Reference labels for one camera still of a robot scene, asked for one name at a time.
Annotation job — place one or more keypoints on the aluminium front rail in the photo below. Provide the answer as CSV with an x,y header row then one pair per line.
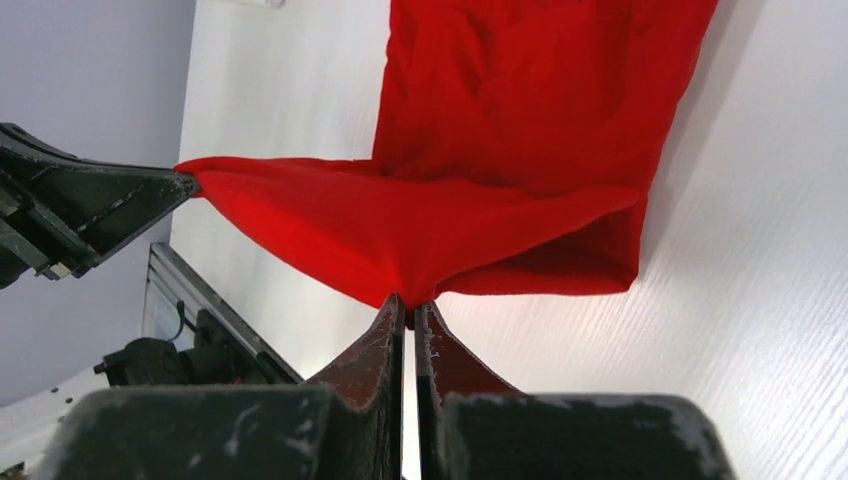
x,y
216,343

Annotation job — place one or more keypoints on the red t-shirt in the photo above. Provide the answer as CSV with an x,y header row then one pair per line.
x,y
515,147

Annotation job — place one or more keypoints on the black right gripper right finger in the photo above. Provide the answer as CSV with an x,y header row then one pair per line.
x,y
473,424

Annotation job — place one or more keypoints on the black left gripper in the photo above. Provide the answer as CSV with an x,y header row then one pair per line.
x,y
62,215

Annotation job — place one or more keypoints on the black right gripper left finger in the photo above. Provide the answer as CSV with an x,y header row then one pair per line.
x,y
345,422

